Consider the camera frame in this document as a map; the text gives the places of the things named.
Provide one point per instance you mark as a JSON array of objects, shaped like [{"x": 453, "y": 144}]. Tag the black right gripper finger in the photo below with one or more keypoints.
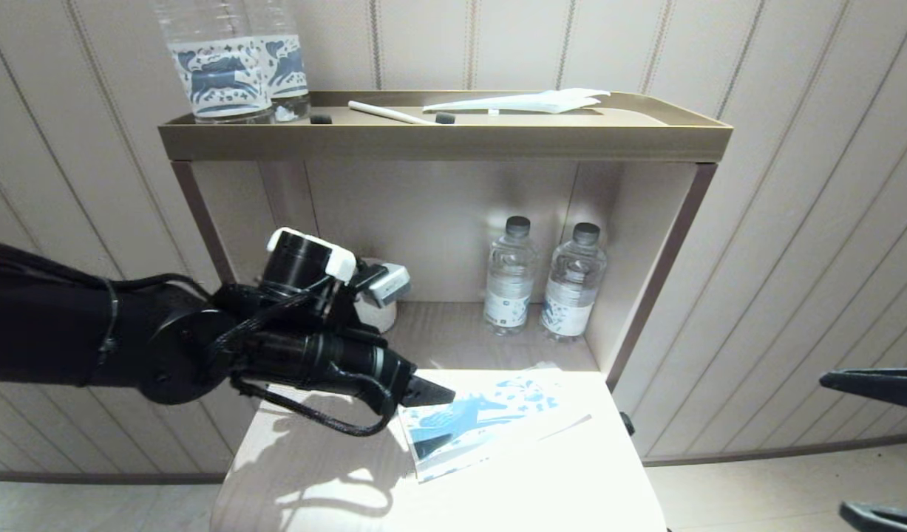
[
  {"x": 889, "y": 517},
  {"x": 882, "y": 388}
]

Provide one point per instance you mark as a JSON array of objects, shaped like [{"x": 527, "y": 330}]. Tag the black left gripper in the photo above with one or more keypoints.
[{"x": 398, "y": 377}]

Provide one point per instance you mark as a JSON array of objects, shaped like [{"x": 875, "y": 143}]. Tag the white bag with horse print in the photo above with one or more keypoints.
[{"x": 483, "y": 421}]

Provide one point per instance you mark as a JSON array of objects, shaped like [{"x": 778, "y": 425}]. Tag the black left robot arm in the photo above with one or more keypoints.
[{"x": 128, "y": 340}]

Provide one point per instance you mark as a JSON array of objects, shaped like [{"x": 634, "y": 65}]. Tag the white ribbed ceramic mug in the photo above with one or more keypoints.
[{"x": 383, "y": 318}]

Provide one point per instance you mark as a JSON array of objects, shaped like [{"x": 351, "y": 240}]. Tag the small clear water bottle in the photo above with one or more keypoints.
[
  {"x": 511, "y": 281},
  {"x": 571, "y": 295}
]

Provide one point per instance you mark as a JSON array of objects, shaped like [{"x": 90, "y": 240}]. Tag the beige open shelf unit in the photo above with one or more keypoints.
[{"x": 438, "y": 140}]

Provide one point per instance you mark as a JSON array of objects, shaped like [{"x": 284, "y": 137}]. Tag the small black cap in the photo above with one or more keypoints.
[
  {"x": 321, "y": 117},
  {"x": 446, "y": 117}
]

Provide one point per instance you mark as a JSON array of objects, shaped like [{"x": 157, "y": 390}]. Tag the white stick toothbrush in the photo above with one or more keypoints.
[{"x": 386, "y": 111}]

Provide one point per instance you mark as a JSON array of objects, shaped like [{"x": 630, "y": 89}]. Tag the white packet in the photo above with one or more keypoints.
[{"x": 527, "y": 101}]

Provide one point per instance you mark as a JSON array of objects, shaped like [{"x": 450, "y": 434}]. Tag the large blue-label water bottle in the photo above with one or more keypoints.
[
  {"x": 216, "y": 74},
  {"x": 290, "y": 66}
]

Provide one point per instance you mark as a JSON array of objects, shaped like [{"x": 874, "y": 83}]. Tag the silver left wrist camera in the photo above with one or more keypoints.
[{"x": 390, "y": 284}]

